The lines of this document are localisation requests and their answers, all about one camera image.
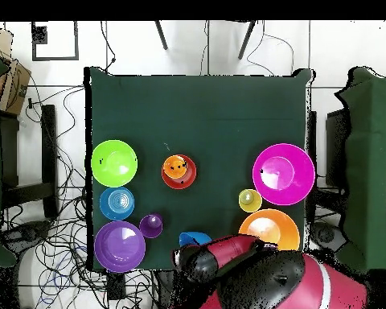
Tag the small red-orange bowl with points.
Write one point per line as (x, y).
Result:
(189, 180)

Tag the orange cup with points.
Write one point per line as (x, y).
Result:
(175, 167)

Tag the deep blue bowl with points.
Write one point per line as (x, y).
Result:
(194, 238)

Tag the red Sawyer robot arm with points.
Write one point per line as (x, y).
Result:
(308, 283)

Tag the yellow cup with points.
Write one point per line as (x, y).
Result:
(250, 200)

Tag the dark green table cloth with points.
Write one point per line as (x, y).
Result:
(196, 106)

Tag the purple cup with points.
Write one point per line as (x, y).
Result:
(151, 226)

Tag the lime green bowl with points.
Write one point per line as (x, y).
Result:
(114, 163)

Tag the shallow blue bowl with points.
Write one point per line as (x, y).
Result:
(116, 203)

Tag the pink bowl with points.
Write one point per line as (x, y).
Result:
(283, 173)

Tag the large yellow-orange bowl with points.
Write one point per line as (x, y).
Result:
(270, 225)

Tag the purple bowl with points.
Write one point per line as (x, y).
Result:
(119, 246)

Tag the black tripod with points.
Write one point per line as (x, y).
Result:
(161, 37)

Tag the black power box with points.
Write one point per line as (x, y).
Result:
(115, 286)

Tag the black box stand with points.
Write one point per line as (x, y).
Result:
(336, 145)

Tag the black bench stand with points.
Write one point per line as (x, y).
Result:
(49, 145)

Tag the dark grey round base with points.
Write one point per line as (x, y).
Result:
(326, 236)
(27, 233)

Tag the cardboard box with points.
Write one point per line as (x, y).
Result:
(14, 87)

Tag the black square frame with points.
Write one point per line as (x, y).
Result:
(54, 58)

